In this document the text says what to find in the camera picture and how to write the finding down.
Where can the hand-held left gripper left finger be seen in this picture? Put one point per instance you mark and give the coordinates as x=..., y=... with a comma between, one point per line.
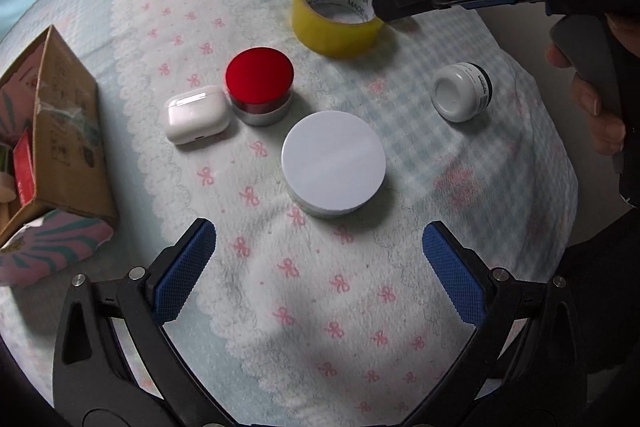
x=184, y=267

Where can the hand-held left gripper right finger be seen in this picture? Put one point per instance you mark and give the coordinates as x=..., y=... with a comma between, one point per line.
x=452, y=272

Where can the yellow tape roll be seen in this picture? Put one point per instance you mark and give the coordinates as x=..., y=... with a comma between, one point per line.
x=320, y=32

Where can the person's right hand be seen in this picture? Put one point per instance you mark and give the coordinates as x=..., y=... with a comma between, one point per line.
x=607, y=134

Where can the small white jar black lid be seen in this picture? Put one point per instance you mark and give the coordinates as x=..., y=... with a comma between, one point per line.
x=457, y=94

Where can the bow print tablecloth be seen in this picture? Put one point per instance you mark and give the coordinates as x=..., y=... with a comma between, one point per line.
x=300, y=307

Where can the pink striped cloth pouch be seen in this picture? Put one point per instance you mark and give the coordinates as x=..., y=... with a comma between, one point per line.
x=50, y=247

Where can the white earbuds case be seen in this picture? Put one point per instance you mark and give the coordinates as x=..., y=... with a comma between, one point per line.
x=195, y=114

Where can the person's dark clothing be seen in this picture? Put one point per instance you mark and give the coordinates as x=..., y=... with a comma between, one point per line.
x=607, y=282

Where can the round tin with red lid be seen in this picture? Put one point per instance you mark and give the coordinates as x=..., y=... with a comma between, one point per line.
x=259, y=77

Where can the large round white tin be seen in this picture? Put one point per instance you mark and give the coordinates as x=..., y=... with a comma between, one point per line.
x=332, y=162

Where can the brown cardboard box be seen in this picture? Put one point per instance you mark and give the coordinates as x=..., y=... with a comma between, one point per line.
x=67, y=132

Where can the red packet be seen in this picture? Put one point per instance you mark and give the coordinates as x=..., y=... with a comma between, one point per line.
x=24, y=167

